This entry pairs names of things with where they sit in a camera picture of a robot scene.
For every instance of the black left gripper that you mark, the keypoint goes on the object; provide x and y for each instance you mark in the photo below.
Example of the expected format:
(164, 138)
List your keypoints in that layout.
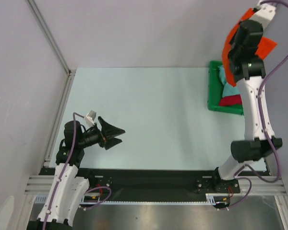
(108, 132)

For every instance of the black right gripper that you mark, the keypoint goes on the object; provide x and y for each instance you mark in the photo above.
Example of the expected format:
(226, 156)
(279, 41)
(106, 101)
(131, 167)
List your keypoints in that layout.
(242, 57)

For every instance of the orange t shirt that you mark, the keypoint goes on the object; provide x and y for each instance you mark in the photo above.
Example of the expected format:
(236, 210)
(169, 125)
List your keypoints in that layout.
(251, 25)

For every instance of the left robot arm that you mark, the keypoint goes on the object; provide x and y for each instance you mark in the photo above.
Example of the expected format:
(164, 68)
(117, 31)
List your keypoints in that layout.
(70, 185)

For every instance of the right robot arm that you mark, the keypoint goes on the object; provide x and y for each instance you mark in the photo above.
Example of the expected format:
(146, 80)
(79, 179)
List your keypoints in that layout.
(259, 138)

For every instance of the green plastic bin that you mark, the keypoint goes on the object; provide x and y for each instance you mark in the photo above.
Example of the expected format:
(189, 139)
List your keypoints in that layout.
(215, 90)

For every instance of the red t shirt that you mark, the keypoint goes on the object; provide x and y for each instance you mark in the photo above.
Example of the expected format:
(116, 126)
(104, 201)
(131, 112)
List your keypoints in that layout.
(231, 100)

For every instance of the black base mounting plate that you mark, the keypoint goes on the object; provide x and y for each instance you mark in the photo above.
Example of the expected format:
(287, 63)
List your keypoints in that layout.
(164, 186)

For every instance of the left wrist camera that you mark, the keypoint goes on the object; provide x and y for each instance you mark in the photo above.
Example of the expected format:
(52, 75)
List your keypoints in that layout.
(89, 118)

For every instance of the left aluminium corner post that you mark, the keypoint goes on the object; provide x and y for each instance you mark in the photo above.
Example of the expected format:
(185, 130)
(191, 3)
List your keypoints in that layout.
(48, 34)

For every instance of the white slotted cable duct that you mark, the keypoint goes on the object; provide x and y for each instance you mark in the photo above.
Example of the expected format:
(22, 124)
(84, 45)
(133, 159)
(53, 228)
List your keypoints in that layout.
(208, 201)

